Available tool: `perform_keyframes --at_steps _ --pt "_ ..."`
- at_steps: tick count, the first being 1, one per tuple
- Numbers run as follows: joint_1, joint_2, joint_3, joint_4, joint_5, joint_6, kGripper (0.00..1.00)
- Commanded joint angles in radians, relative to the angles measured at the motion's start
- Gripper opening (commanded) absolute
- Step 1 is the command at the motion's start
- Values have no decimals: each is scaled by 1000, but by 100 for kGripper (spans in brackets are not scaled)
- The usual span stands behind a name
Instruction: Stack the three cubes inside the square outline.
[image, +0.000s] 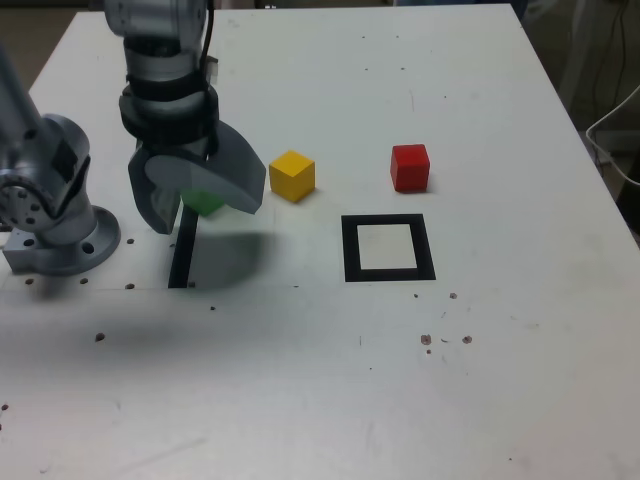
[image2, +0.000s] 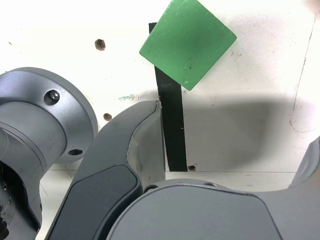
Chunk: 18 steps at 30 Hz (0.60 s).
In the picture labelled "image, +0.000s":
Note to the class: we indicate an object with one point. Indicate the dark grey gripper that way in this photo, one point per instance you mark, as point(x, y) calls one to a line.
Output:
point(180, 152)

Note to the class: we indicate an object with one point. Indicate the green cube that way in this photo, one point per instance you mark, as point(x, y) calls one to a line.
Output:
point(202, 202)

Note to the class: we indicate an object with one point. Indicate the yellow cube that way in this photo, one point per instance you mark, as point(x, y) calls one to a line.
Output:
point(292, 177)

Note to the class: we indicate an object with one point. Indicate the red cube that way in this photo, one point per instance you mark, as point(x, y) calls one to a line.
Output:
point(409, 167)

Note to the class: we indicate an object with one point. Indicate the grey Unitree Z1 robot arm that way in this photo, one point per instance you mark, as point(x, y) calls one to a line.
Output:
point(65, 245)

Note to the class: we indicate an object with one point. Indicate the black tape square outline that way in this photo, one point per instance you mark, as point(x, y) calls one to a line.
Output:
point(350, 250)

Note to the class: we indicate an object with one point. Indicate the black tape strip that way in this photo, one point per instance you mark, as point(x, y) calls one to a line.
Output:
point(181, 260)

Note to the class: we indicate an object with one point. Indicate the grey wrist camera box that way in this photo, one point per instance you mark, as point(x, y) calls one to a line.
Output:
point(213, 70)

